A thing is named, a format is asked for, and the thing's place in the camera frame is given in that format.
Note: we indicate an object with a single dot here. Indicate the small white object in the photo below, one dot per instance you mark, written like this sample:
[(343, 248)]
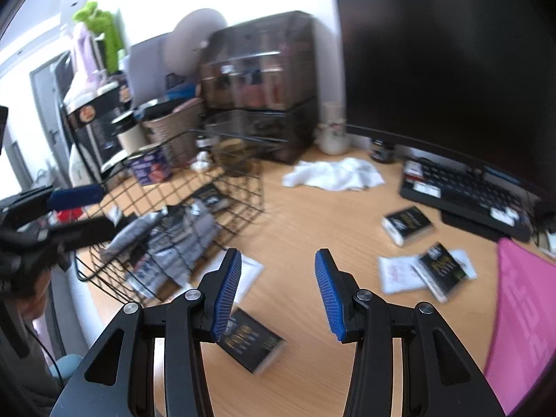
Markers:
[(202, 163)]

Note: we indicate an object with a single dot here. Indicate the pale pink plush toy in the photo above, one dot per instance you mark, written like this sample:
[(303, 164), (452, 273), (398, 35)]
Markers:
[(87, 61)]

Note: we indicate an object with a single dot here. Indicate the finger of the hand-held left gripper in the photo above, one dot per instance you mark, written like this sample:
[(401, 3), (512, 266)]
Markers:
[(76, 196), (87, 232)]

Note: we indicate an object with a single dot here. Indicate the dark glass jar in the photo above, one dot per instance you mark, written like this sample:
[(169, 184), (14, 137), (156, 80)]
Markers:
[(382, 151)]

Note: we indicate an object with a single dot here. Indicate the pink desk mat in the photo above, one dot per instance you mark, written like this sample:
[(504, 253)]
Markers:
[(525, 312)]

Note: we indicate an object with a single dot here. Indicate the dark brown jar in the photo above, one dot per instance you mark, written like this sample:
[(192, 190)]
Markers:
[(234, 158)]

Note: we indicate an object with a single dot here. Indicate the white blue packet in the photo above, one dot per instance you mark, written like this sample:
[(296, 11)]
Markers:
[(145, 278)]

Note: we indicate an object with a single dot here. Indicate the grey door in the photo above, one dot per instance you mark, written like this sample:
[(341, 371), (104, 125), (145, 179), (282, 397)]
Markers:
[(45, 113)]

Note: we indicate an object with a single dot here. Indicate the black keyboard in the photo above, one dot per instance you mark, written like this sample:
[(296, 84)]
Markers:
[(464, 195)]

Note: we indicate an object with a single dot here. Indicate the white paper roll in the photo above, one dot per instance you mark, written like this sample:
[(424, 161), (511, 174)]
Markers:
[(132, 141)]

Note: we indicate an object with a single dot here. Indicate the wooden desktop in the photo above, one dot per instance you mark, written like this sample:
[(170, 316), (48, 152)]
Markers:
[(312, 226)]

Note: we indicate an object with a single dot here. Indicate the person's left forearm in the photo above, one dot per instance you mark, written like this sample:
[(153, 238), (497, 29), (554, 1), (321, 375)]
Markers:
[(37, 289)]

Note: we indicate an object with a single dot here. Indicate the white mug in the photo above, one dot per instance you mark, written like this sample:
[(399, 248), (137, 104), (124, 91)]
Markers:
[(333, 130)]

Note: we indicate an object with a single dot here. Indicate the blue purple can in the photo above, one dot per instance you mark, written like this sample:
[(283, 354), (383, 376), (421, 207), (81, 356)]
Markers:
[(150, 165)]

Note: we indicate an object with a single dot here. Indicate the black computer monitor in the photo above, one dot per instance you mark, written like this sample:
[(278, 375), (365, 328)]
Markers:
[(443, 52)]

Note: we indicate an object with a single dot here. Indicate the white round fan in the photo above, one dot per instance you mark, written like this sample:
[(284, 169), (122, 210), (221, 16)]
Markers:
[(195, 39)]

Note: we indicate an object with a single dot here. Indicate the black appliance orange labels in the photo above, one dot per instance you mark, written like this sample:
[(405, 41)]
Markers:
[(93, 117)]

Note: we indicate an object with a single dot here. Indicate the small black jar white label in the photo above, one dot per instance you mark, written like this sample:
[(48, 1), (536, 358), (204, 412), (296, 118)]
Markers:
[(201, 142)]

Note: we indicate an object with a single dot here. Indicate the clear plastic packet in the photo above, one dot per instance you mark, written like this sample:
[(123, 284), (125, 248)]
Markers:
[(193, 239)]

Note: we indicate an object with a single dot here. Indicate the red object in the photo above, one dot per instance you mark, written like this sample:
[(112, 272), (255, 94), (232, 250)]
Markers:
[(71, 215)]

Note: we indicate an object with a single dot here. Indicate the green plush toy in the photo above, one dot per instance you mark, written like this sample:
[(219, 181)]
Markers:
[(100, 21)]

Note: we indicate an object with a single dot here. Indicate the black box gold print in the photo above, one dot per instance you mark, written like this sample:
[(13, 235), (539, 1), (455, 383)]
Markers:
[(212, 197), (406, 226), (254, 341), (443, 271)]

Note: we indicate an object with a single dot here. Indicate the white packet red print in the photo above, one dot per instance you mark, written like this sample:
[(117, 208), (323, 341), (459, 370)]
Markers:
[(395, 273)]

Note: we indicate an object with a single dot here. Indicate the white cloth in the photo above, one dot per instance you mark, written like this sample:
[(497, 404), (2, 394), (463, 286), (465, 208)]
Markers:
[(334, 176)]

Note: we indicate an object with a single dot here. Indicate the dark drawer cabinet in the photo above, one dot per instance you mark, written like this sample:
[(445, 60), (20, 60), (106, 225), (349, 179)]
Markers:
[(260, 78)]

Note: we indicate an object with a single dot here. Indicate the brown wicker basket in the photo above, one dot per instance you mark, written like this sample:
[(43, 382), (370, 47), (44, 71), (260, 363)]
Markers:
[(173, 130)]

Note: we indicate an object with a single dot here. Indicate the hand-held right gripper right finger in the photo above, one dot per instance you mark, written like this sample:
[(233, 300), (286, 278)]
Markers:
[(329, 295)]

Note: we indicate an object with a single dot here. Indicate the silver grey packet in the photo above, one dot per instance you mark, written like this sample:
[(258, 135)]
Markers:
[(134, 232)]

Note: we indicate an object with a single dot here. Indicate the grey board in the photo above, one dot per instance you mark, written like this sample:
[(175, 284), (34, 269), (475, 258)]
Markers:
[(147, 69)]

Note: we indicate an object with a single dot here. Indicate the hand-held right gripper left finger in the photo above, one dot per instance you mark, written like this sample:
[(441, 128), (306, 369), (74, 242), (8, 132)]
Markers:
[(226, 295)]

